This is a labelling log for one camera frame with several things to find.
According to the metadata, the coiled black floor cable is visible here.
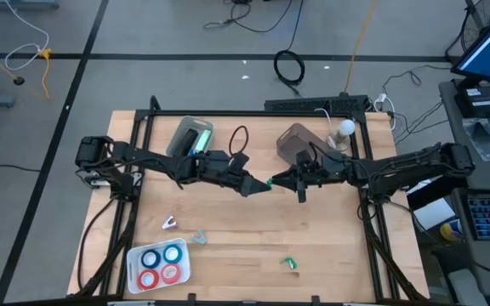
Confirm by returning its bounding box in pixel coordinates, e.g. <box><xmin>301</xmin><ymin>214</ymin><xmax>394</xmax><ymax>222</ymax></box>
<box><xmin>273</xmin><ymin>49</ymin><xmax>306</xmax><ymax>97</ymax></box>

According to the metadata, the white bulb table lamp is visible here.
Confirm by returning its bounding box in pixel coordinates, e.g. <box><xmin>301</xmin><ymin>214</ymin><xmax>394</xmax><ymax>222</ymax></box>
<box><xmin>328</xmin><ymin>119</ymin><xmax>356</xmax><ymax>152</ymax></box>

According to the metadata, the white plastic bin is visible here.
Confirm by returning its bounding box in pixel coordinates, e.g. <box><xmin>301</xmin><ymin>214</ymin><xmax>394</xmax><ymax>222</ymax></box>
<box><xmin>126</xmin><ymin>237</ymin><xmax>191</xmax><ymax>295</ymax></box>

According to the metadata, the white paper sheet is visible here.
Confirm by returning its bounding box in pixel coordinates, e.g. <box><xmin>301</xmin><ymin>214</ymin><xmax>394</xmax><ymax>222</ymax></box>
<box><xmin>413</xmin><ymin>197</ymin><xmax>457</xmax><ymax>231</ymax></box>

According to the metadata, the mint green stapler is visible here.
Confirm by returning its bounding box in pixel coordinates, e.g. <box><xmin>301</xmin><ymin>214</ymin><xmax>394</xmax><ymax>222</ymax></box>
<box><xmin>194</xmin><ymin>129</ymin><xmax>214</xmax><ymax>152</ymax></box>

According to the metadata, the black aluminium rig frame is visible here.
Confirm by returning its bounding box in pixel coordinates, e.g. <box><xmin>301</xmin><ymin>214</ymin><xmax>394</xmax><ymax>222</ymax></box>
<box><xmin>77</xmin><ymin>95</ymin><xmax>431</xmax><ymax>303</ymax></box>

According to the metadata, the clear plastic bag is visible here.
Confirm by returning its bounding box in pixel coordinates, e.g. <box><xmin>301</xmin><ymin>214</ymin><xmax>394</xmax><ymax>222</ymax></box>
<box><xmin>461</xmin><ymin>117</ymin><xmax>490</xmax><ymax>162</ymax></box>

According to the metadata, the black perforated case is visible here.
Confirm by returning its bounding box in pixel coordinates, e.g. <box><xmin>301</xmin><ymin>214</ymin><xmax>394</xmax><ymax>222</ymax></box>
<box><xmin>264</xmin><ymin>98</ymin><xmax>332</xmax><ymax>113</ymax></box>
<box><xmin>329</xmin><ymin>93</ymin><xmax>370</xmax><ymax>116</ymax></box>

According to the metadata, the white plug and cable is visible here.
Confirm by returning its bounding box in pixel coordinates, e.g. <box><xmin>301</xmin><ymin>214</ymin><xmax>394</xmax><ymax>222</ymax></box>
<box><xmin>372</xmin><ymin>93</ymin><xmax>397</xmax><ymax>133</ymax></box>

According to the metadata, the orange floor cable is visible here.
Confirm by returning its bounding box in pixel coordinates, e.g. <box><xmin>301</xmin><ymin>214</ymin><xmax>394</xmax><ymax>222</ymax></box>
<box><xmin>0</xmin><ymin>40</ymin><xmax>54</xmax><ymax>102</ymax></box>

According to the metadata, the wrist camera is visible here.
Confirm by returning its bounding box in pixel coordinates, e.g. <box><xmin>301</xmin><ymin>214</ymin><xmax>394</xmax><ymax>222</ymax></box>
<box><xmin>226</xmin><ymin>151</ymin><xmax>250</xmax><ymax>172</ymax></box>
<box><xmin>294</xmin><ymin>148</ymin><xmax>315</xmax><ymax>170</ymax></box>

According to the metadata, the black mini computer box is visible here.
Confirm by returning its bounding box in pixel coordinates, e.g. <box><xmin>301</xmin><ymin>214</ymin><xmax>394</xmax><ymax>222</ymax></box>
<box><xmin>454</xmin><ymin>86</ymin><xmax>490</xmax><ymax>119</ymax></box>

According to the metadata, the pale translucent plastic bin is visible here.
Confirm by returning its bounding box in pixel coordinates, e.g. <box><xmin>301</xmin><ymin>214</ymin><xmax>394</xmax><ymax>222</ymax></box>
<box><xmin>166</xmin><ymin>115</ymin><xmax>215</xmax><ymax>157</ymax></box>

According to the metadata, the dark blue tape roll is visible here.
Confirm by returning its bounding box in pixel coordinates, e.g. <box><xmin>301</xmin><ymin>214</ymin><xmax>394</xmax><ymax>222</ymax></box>
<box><xmin>140</xmin><ymin>248</ymin><xmax>162</xmax><ymax>269</ymax></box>

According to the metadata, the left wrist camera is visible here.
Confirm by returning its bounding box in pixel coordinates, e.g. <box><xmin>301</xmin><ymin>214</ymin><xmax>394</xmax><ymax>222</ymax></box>
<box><xmin>226</xmin><ymin>151</ymin><xmax>250</xmax><ymax>172</ymax></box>

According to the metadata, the yellow hanging cable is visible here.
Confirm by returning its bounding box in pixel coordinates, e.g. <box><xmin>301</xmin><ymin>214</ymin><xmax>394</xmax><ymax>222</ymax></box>
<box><xmin>343</xmin><ymin>0</ymin><xmax>377</xmax><ymax>95</ymax></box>

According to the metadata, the yellow round object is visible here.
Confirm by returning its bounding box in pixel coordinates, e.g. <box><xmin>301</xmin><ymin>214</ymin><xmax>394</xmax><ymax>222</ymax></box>
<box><xmin>439</xmin><ymin>218</ymin><xmax>464</xmax><ymax>244</ymax></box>

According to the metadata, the black cable bundle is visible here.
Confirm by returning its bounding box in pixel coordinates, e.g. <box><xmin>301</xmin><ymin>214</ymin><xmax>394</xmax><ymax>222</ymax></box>
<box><xmin>383</xmin><ymin>63</ymin><xmax>453</xmax><ymax>148</ymax></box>

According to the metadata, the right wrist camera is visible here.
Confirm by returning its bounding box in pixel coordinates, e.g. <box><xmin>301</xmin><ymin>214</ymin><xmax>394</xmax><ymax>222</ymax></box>
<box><xmin>294</xmin><ymin>148</ymin><xmax>315</xmax><ymax>170</ymax></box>

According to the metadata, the dark translucent plastic bin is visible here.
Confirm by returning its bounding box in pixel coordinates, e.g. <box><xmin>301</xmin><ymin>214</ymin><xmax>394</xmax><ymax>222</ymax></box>
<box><xmin>276</xmin><ymin>122</ymin><xmax>335</xmax><ymax>167</ymax></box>

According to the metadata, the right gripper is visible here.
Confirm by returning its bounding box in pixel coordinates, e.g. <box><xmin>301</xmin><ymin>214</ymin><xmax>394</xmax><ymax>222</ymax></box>
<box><xmin>272</xmin><ymin>156</ymin><xmax>349</xmax><ymax>204</ymax></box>

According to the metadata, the light blue tape roll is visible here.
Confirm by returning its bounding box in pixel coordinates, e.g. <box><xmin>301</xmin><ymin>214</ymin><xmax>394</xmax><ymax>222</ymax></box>
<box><xmin>162</xmin><ymin>244</ymin><xmax>183</xmax><ymax>264</ymax></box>

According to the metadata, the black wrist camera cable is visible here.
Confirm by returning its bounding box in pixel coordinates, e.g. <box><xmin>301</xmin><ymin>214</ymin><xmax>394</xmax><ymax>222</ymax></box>
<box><xmin>228</xmin><ymin>124</ymin><xmax>250</xmax><ymax>157</ymax></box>

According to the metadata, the pink tape roll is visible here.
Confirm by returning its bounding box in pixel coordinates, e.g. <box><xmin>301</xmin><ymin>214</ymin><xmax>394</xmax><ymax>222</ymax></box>
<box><xmin>160</xmin><ymin>263</ymin><xmax>182</xmax><ymax>285</ymax></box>

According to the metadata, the grey chair seat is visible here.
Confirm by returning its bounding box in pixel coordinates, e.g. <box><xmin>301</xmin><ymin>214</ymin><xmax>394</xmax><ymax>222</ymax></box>
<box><xmin>447</xmin><ymin>267</ymin><xmax>490</xmax><ymax>306</ymax></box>

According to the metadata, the black floor fan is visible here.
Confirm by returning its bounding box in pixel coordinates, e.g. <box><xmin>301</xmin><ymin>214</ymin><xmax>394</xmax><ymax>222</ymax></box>
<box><xmin>444</xmin><ymin>0</ymin><xmax>490</xmax><ymax>65</ymax></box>

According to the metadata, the grey desk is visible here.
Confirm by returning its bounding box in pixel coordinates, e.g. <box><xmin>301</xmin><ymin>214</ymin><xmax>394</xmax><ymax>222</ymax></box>
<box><xmin>438</xmin><ymin>78</ymin><xmax>490</xmax><ymax>192</ymax></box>

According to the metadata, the white floor cable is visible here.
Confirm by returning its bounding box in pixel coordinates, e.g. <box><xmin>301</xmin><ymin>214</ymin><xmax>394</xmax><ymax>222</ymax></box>
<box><xmin>3</xmin><ymin>0</ymin><xmax>51</xmax><ymax>72</ymax></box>

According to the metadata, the red tape roll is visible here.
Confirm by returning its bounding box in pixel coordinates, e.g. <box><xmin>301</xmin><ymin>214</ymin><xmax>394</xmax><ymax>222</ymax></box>
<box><xmin>138</xmin><ymin>269</ymin><xmax>160</xmax><ymax>290</ymax></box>

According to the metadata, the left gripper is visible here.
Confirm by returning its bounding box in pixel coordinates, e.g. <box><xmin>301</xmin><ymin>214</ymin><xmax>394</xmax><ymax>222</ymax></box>
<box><xmin>197</xmin><ymin>148</ymin><xmax>273</xmax><ymax>199</ymax></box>

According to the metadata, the black stapler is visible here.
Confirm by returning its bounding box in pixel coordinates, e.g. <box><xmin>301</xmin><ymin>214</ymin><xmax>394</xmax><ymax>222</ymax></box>
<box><xmin>175</xmin><ymin>127</ymin><xmax>199</xmax><ymax>156</ymax></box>

